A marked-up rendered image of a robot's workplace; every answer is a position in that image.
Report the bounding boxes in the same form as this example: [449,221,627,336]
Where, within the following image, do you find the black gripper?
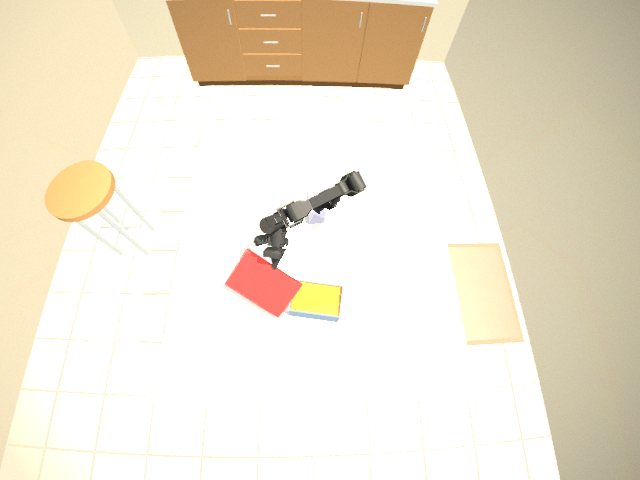
[262,230,289,270]

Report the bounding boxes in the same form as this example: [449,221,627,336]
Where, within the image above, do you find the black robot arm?
[253,170,367,246]

